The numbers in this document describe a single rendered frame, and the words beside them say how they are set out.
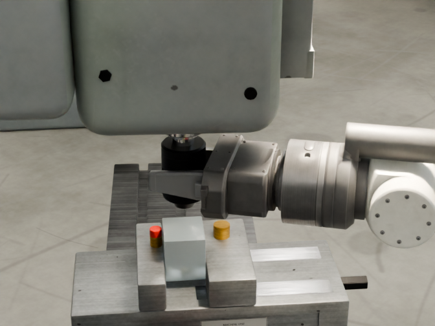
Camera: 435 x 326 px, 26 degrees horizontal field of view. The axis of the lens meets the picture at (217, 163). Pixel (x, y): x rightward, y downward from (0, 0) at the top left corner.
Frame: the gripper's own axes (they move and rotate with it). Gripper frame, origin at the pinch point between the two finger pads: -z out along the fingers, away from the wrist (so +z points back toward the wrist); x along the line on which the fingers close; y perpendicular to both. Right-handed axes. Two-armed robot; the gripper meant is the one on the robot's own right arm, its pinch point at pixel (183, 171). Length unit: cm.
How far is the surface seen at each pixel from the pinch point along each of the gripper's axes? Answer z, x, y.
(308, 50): 12.5, -1.3, -14.0
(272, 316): 8.4, -10.9, 25.3
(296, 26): 11.4, -0.9, -16.5
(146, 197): -19, -48, 31
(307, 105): -19, -305, 123
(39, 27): -8.5, 14.7, -20.3
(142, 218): -18, -42, 32
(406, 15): 21, -445, 123
